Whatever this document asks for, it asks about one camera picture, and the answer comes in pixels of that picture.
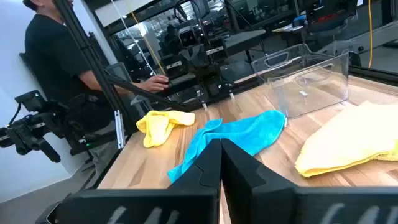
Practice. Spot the black aluminium frame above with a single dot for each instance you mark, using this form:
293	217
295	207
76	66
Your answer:
97	62

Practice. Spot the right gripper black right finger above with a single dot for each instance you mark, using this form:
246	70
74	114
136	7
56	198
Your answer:
248	193

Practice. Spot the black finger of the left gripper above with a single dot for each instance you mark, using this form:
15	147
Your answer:
188	60
199	56

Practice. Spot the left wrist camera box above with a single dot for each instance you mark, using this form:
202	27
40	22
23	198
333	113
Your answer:
187	38

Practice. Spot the silver metal bracket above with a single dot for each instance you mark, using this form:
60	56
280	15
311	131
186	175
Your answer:
119	130

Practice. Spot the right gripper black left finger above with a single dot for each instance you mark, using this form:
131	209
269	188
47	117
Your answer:
199	193

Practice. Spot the blue microfiber towel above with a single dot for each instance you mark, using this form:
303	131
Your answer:
242	133

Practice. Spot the yellow microfiber towel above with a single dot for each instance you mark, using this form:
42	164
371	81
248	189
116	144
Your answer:
342	140
155	127

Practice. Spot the person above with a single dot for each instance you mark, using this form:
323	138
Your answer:
53	56

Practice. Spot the clear plastic bin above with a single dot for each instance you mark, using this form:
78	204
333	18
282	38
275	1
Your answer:
311	90

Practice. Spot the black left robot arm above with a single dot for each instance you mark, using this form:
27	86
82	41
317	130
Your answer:
202	87

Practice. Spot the grey desk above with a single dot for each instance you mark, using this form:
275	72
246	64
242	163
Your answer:
245	39

